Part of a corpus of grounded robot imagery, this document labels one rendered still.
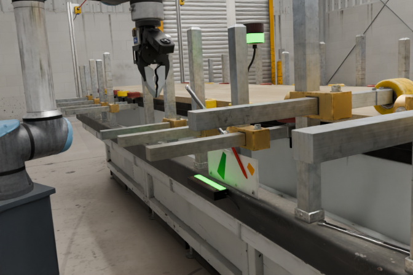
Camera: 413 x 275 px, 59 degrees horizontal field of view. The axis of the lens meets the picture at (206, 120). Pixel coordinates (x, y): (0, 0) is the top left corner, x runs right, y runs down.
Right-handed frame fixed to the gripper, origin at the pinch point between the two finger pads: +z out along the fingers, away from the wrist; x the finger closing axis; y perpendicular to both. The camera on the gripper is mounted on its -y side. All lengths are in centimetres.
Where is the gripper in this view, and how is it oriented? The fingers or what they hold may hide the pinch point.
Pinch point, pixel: (156, 93)
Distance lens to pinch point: 103.8
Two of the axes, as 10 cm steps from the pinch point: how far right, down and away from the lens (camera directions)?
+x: -8.7, 1.2, -4.8
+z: 0.6, 9.9, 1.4
